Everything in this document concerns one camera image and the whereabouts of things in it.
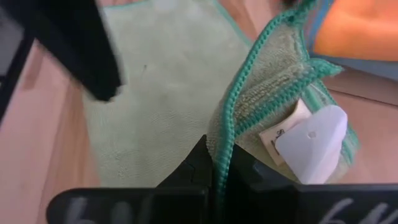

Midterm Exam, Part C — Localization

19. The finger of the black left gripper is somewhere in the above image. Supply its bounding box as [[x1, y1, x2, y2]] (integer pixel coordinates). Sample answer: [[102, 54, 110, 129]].
[[0, 0, 124, 102]]

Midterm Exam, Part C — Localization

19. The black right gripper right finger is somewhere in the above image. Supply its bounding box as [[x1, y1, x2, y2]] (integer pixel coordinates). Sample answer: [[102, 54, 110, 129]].
[[225, 144, 398, 224]]

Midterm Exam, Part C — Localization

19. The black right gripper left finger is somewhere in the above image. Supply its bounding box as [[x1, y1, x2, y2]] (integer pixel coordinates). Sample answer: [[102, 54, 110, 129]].
[[46, 134, 215, 224]]

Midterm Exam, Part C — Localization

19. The green microfiber towel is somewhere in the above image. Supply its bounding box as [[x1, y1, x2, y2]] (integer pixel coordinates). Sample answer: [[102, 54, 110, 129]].
[[82, 0, 361, 224]]

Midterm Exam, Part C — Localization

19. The orange microfiber towel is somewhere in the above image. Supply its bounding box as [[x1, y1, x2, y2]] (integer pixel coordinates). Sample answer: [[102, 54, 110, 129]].
[[312, 0, 398, 62]]

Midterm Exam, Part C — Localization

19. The black aluminium table frame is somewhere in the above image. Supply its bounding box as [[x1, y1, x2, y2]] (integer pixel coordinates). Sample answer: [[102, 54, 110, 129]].
[[0, 34, 34, 123]]

